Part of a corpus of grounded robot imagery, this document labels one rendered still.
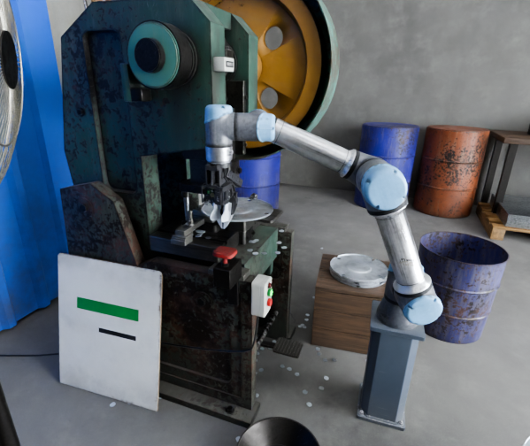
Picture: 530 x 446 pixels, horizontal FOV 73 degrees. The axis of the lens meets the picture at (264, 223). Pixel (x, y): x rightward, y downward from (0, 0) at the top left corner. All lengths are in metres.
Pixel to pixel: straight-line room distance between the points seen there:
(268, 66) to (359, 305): 1.18
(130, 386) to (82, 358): 0.25
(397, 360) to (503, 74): 3.66
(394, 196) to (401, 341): 0.61
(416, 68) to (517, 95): 1.03
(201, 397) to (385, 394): 0.74
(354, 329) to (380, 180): 1.04
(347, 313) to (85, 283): 1.19
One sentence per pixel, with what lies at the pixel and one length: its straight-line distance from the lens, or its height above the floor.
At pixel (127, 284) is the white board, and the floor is 0.51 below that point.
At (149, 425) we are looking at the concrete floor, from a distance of 1.68.
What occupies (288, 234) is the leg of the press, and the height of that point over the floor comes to 0.61.
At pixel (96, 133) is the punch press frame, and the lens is 1.52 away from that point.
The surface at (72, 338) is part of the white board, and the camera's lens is 1.82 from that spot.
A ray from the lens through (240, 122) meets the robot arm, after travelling 1.00.
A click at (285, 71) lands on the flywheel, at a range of 1.71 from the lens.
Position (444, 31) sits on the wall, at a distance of 4.61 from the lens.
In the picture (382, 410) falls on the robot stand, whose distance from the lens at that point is 1.67.
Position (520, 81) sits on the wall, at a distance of 4.69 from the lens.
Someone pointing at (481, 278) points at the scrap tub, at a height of 0.41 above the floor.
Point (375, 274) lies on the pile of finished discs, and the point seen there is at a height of 0.39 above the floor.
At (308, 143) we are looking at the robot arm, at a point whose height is 1.09.
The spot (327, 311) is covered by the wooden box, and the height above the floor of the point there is 0.22.
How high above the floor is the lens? 1.26
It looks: 21 degrees down
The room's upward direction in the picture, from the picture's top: 1 degrees clockwise
